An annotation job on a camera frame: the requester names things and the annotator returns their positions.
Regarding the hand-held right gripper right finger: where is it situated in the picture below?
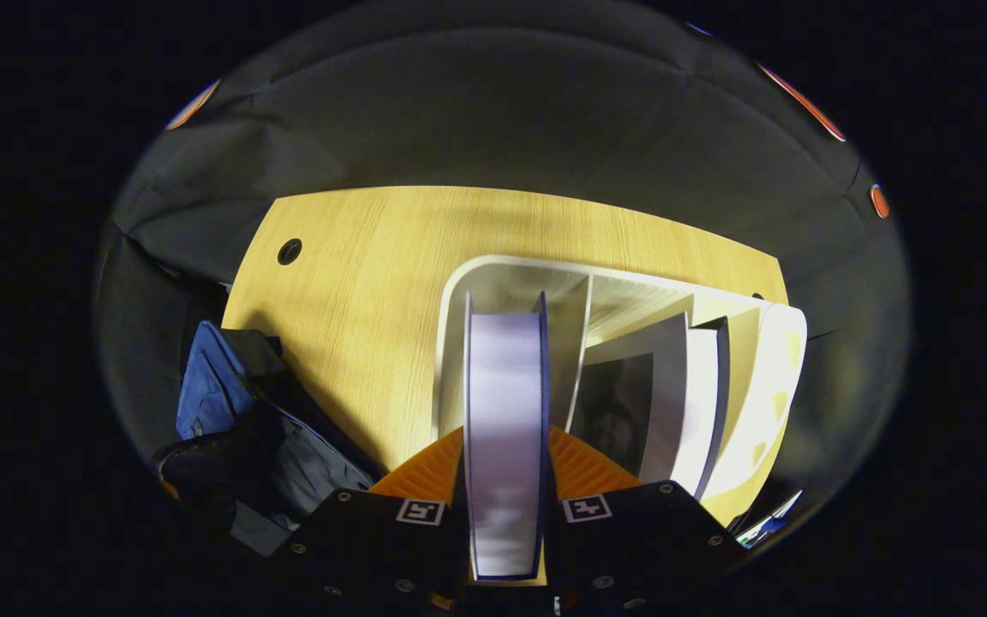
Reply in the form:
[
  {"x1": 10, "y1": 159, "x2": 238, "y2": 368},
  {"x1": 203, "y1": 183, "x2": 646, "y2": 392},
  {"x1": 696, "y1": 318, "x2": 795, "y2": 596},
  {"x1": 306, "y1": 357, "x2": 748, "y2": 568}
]
[{"x1": 542, "y1": 426, "x2": 747, "y2": 614}]

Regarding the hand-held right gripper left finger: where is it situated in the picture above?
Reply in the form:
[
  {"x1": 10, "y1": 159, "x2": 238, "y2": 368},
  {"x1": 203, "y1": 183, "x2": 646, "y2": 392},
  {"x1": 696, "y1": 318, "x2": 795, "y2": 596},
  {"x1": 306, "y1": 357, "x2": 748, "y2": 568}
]
[{"x1": 275, "y1": 426, "x2": 470, "y2": 614}]

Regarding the blue schoolbag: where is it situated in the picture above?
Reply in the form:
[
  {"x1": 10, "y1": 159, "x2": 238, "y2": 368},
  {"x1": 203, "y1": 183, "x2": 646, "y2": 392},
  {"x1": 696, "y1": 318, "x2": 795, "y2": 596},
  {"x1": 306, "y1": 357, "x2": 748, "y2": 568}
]
[{"x1": 155, "y1": 320, "x2": 387, "y2": 558}]

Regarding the grey portrait cover book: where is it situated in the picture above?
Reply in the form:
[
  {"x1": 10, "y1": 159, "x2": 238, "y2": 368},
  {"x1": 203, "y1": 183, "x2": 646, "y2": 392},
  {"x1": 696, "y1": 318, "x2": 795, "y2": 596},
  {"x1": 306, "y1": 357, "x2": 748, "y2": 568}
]
[{"x1": 569, "y1": 313, "x2": 732, "y2": 500}]

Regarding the blue spine book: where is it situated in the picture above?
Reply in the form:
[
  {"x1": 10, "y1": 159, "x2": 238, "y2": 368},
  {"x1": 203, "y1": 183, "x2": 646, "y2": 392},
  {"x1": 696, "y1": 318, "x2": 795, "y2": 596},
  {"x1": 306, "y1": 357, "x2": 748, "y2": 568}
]
[{"x1": 462, "y1": 291, "x2": 553, "y2": 584}]

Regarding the white plastic bookshelf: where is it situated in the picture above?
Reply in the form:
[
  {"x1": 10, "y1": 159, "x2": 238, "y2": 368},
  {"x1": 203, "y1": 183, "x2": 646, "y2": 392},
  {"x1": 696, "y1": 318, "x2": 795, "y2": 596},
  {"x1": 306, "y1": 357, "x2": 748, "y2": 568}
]
[{"x1": 434, "y1": 255, "x2": 808, "y2": 525}]

